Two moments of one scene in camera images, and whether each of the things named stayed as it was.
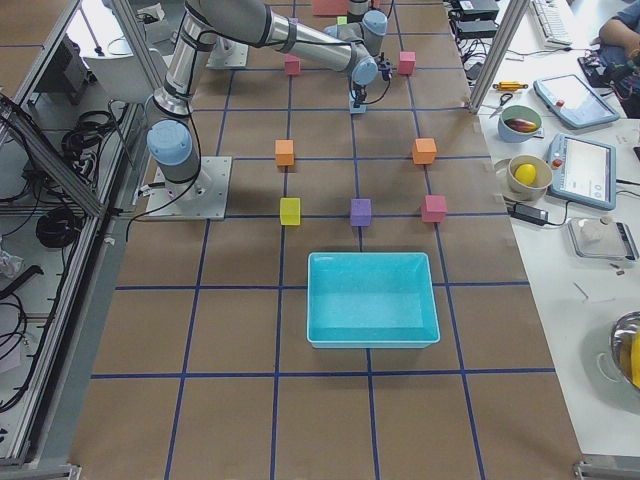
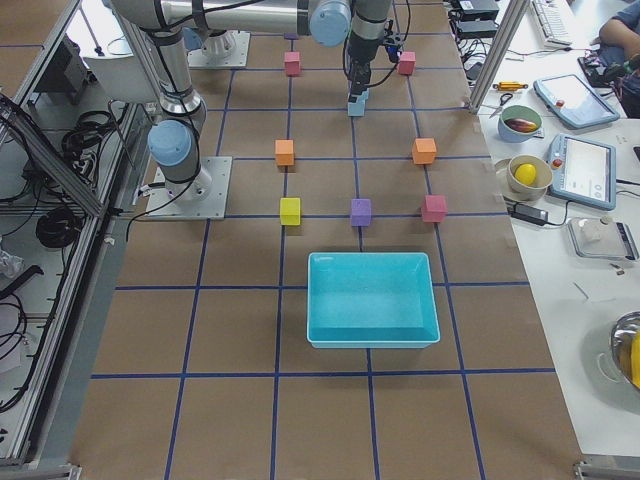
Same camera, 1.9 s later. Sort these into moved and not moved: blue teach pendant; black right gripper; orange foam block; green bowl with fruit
Moved: black right gripper
Not moved: green bowl with fruit; blue teach pendant; orange foam block
